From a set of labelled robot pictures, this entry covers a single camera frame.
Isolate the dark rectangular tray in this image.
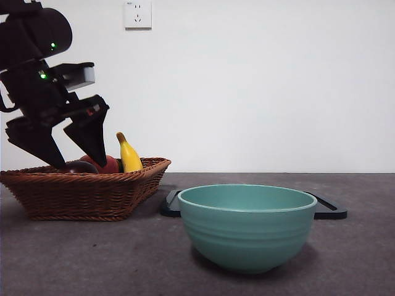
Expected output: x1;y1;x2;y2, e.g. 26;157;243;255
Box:
159;189;349;221

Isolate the white wall socket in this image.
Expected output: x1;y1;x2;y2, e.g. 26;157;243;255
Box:
125;0;153;31

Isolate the brown wicker basket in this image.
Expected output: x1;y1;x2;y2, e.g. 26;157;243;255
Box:
0;157;172;223

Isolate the red apple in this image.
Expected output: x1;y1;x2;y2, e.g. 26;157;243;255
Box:
80;154;120;175

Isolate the dark purple plum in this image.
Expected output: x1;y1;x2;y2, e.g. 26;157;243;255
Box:
57;160;99;175

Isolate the yellow banana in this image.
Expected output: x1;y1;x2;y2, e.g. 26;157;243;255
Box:
115;131;144;174

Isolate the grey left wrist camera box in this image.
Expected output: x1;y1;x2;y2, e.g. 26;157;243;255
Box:
46;62;96;93

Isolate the teal bowl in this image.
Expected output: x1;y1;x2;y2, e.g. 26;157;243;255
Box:
177;184;318;275

